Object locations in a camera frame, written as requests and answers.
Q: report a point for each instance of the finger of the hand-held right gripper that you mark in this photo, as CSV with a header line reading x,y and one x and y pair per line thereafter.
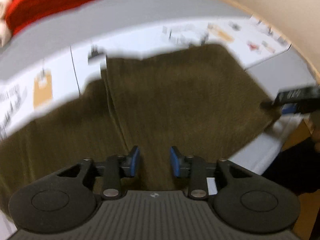
x,y
290,110

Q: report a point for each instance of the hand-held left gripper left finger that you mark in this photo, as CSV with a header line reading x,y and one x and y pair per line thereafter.
x,y
135,161

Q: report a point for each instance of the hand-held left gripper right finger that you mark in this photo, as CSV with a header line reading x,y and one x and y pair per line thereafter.
x,y
175,162

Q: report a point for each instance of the person's dark clothing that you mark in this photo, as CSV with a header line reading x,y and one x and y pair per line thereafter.
x,y
292,167

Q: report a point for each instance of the grey and white printed bed sheet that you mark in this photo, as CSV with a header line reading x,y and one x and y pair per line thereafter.
x,y
150,12

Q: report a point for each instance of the white fluffy blanket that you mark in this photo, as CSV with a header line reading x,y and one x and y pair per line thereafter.
x,y
3,32

